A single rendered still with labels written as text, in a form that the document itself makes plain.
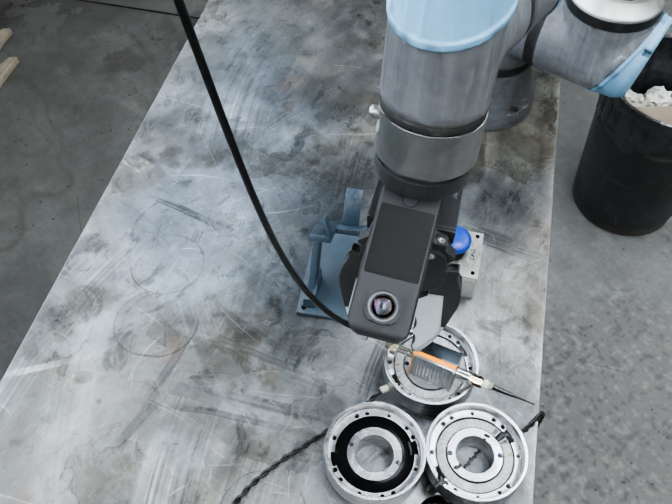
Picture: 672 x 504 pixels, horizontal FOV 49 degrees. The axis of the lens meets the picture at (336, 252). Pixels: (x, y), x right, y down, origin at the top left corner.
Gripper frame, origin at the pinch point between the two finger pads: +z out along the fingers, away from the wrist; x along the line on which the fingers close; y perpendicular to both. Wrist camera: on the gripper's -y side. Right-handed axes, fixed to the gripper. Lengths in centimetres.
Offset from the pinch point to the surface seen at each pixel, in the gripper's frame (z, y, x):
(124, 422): 18.9, -4.2, 26.9
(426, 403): 13.5, 3.3, -4.8
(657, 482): 92, 48, -60
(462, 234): 7.4, 23.5, -5.3
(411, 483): 14.7, -5.4, -4.7
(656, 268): 84, 106, -61
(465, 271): 10.8, 20.8, -6.6
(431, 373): 12.2, 6.3, -4.7
